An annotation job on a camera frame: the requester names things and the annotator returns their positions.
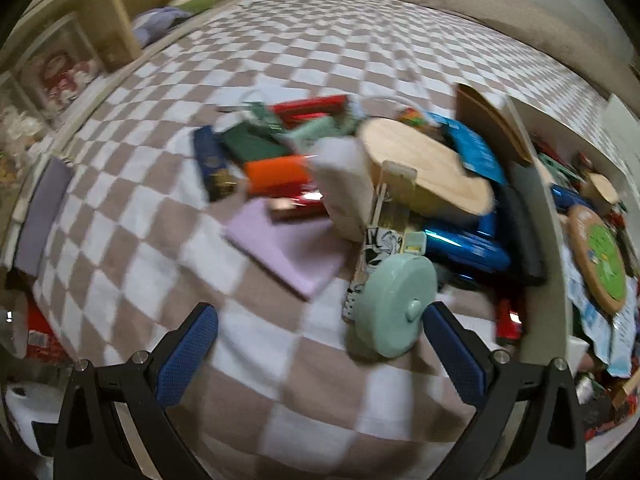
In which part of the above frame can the mint green round tape measure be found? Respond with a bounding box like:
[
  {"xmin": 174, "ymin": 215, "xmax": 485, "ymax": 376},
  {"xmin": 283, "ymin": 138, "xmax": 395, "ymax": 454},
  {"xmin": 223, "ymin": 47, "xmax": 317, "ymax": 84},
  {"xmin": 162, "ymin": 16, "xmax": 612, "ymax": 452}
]
[{"xmin": 354, "ymin": 254, "xmax": 438, "ymax": 359}]

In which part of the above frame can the white cardboard clutter tray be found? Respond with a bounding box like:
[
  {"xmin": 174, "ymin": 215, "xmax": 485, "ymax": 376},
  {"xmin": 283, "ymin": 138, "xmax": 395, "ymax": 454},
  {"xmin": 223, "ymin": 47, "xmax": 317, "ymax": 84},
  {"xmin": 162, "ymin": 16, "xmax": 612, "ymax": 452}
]
[{"xmin": 502, "ymin": 94, "xmax": 640, "ymax": 470}]

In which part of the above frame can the checkered brown white bedsheet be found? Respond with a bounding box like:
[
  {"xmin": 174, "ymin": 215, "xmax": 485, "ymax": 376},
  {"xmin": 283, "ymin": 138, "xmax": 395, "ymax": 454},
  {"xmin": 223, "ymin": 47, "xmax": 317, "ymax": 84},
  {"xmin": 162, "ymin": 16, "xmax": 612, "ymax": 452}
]
[{"xmin": 34, "ymin": 0, "xmax": 618, "ymax": 479}]

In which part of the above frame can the round cork green coaster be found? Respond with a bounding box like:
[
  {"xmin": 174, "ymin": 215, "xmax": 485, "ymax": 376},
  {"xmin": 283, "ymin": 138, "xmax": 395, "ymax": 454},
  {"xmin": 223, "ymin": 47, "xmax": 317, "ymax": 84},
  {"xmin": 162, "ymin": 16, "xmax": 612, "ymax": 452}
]
[{"xmin": 567, "ymin": 205, "xmax": 627, "ymax": 316}]

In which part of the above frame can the lilac flat pouch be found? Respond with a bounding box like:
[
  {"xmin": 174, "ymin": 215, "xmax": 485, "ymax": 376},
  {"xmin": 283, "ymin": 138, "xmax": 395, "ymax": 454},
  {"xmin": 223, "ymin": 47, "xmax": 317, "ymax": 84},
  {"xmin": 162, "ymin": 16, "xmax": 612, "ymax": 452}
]
[{"xmin": 224, "ymin": 198, "xmax": 352, "ymax": 299}]

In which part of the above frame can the large round wooden block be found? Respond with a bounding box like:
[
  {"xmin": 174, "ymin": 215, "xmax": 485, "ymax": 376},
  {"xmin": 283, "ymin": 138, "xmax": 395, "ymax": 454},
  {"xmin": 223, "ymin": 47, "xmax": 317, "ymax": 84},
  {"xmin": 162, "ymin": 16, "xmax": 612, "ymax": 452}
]
[{"xmin": 357, "ymin": 118, "xmax": 495, "ymax": 226}]

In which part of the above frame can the navy blue lighter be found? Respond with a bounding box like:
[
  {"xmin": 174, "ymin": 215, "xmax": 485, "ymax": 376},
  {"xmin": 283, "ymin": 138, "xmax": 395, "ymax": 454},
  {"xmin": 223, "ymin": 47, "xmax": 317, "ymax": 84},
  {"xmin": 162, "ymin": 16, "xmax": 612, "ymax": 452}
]
[{"xmin": 192, "ymin": 126, "xmax": 236, "ymax": 202}]

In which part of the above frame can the purple notebook on bed edge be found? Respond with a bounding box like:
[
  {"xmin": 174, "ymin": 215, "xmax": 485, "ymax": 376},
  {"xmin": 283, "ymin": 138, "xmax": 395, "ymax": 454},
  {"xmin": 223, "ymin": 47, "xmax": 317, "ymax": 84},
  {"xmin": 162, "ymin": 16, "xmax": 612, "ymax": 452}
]
[{"xmin": 13, "ymin": 156, "xmax": 74, "ymax": 276}]

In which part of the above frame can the blue plastic packet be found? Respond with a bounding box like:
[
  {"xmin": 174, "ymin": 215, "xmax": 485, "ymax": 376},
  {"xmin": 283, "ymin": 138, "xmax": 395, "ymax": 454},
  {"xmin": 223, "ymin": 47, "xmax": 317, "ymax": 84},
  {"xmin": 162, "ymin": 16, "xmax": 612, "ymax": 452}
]
[{"xmin": 427, "ymin": 112, "xmax": 506, "ymax": 185}]

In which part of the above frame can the orange rectangular lighter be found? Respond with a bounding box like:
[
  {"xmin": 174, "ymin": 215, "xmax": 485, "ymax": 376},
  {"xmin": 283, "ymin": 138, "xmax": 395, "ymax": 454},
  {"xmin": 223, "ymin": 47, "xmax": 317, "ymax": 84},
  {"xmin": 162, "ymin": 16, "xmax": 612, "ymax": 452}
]
[{"xmin": 243, "ymin": 155, "xmax": 311, "ymax": 196}]

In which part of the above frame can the oval wooden box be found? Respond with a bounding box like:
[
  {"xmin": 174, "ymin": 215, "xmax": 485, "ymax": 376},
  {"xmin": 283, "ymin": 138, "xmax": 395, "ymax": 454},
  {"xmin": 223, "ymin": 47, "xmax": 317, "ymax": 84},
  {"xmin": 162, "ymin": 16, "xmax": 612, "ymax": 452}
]
[{"xmin": 582, "ymin": 172, "xmax": 620, "ymax": 216}]

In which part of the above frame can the dark green flat case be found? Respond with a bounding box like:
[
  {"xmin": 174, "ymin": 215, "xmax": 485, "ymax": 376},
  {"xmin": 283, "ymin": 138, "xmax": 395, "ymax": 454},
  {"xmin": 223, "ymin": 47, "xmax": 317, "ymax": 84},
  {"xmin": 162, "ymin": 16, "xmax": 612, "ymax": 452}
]
[{"xmin": 219, "ymin": 122, "xmax": 293, "ymax": 165}]

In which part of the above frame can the framed doll picture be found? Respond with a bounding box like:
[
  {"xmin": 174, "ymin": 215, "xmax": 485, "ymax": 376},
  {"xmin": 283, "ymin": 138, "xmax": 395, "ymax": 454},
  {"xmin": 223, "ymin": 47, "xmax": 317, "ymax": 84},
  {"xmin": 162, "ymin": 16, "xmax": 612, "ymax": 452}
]
[{"xmin": 14, "ymin": 13, "xmax": 104, "ymax": 126}]

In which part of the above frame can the purple plush toy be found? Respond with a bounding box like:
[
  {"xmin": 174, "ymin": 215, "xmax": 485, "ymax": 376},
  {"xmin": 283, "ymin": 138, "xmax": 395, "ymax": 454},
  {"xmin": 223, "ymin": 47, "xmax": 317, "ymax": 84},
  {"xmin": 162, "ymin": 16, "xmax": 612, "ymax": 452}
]
[{"xmin": 132, "ymin": 6, "xmax": 192, "ymax": 48}]

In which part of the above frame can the wooden headboard shelf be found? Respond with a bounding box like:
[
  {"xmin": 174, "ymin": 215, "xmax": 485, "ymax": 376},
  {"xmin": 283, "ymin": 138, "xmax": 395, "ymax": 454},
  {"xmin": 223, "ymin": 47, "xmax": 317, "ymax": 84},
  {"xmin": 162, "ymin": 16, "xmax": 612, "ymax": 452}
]
[{"xmin": 0, "ymin": 0, "xmax": 277, "ymax": 91}]

